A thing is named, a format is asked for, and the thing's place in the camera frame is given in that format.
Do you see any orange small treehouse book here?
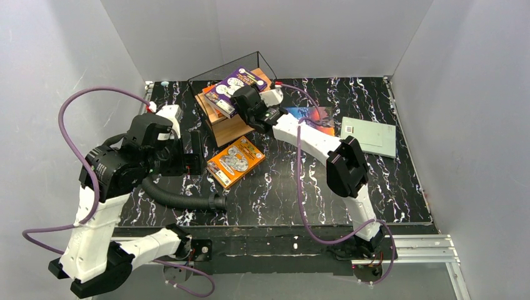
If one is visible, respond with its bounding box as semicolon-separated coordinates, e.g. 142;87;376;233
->
206;136;266;189

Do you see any purple treehouse book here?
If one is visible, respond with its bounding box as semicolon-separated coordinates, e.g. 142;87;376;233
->
203;66;270;118

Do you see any blue Jane Eyre book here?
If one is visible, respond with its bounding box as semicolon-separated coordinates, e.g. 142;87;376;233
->
286;107;335;136

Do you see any pale green file folder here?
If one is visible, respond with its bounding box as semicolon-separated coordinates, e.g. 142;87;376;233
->
340;117;397;159

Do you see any orange green treehouse book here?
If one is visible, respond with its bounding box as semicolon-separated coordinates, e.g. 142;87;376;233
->
202;84;216;95

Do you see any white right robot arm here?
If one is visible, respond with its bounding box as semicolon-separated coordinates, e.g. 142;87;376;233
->
231;84;384;255

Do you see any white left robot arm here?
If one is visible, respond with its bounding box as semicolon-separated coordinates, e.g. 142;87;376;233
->
49;104;194;299

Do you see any wooden two-tier shelf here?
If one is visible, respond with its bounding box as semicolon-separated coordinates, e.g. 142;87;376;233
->
187;51;277;147

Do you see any black corrugated hose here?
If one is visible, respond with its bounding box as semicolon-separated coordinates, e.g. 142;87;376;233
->
141;177;228;214

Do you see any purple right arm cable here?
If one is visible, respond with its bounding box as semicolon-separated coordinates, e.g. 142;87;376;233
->
271;81;396;286

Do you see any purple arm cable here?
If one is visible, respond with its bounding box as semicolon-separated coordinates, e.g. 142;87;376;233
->
271;81;396;286
21;86;216;298

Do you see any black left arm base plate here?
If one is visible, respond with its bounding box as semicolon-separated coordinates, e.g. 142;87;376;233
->
183;239;213;262

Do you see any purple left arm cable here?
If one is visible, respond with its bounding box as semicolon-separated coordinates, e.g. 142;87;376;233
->
21;86;216;298

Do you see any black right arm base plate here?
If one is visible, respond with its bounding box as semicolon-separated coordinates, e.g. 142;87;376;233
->
331;242;398;274

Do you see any aluminium table frame rail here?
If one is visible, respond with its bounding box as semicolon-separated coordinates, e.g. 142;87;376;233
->
347;77;469;299

